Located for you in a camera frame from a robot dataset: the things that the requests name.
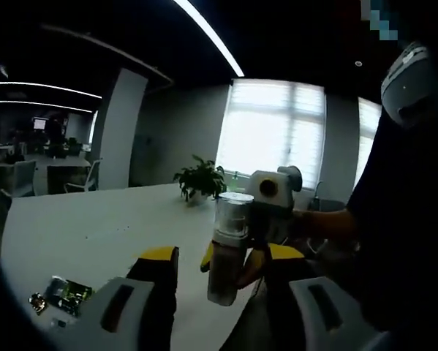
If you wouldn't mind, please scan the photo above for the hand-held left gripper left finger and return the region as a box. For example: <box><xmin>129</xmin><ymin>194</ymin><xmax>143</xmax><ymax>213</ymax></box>
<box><xmin>75</xmin><ymin>245</ymin><xmax>179</xmax><ymax>351</ymax></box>

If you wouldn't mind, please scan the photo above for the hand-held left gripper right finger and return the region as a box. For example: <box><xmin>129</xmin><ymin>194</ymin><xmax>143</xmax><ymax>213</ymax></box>
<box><xmin>260</xmin><ymin>244</ymin><xmax>391</xmax><ymax>351</ymax></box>

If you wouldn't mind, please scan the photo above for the white pump skincare bottle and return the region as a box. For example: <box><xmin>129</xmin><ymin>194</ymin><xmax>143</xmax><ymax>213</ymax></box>
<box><xmin>206</xmin><ymin>192</ymin><xmax>255</xmax><ymax>307</ymax></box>

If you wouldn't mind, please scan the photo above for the window with blinds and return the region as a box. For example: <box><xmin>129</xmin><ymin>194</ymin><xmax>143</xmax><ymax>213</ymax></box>
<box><xmin>215</xmin><ymin>78</ymin><xmax>326</xmax><ymax>189</ymax></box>

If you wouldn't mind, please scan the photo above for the potted green plant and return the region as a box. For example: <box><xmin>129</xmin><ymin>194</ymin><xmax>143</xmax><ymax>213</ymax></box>
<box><xmin>172</xmin><ymin>154</ymin><xmax>227</xmax><ymax>206</ymax></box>

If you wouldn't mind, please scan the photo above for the green black packet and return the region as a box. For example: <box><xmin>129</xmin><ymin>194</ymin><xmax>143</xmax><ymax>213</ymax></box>
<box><xmin>45</xmin><ymin>276</ymin><xmax>94</xmax><ymax>316</ymax></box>

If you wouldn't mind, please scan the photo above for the gold packet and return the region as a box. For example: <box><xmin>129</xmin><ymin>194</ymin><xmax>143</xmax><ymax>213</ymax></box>
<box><xmin>28</xmin><ymin>292</ymin><xmax>48</xmax><ymax>316</ymax></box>

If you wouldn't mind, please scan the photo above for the person in dark clothes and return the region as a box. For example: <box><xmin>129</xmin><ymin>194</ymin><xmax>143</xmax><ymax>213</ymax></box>
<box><xmin>350</xmin><ymin>105</ymin><xmax>438</xmax><ymax>332</ymax></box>

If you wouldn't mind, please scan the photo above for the white office chair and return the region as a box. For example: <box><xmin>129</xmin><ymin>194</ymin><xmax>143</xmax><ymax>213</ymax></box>
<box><xmin>64</xmin><ymin>158</ymin><xmax>103</xmax><ymax>193</ymax></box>
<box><xmin>0</xmin><ymin>159</ymin><xmax>39</xmax><ymax>200</ymax></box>

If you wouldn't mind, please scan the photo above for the long ceiling light strip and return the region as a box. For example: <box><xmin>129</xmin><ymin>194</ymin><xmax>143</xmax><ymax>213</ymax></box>
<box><xmin>173</xmin><ymin>0</ymin><xmax>246</xmax><ymax>78</ymax></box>

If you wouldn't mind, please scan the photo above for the white grey worn device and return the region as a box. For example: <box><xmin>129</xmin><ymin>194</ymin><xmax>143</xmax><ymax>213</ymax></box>
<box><xmin>381</xmin><ymin>41</ymin><xmax>438</xmax><ymax>129</ymax></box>

